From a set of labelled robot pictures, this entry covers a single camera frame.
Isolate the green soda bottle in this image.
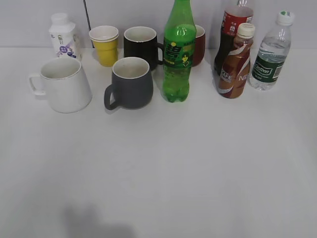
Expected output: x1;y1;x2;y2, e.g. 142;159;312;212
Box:
163;0;197;102

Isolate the white ceramic mug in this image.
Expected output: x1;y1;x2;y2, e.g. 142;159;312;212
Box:
28;57;93;114

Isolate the yellow paper cup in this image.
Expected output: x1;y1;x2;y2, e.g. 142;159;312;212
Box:
89;25;119;67

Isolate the grey ceramic mug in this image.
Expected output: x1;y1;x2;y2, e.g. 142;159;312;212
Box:
104;57;154;110

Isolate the black ceramic mug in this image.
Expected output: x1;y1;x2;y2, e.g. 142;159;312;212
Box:
123;26;163;71

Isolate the dark red mug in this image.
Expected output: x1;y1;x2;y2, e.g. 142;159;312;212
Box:
192;25;206;67

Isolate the brown coffee drink bottle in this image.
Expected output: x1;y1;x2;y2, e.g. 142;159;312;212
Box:
217;23;255;99

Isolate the white yogurt drink bottle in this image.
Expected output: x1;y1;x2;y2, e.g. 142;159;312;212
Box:
49;13;82;61

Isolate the cola bottle red label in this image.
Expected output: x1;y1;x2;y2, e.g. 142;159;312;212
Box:
214;0;255;75

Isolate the clear water bottle green label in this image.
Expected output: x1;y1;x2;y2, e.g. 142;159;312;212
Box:
249;10;295;91

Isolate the black cable on wall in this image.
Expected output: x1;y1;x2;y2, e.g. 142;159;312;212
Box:
83;0;96;49

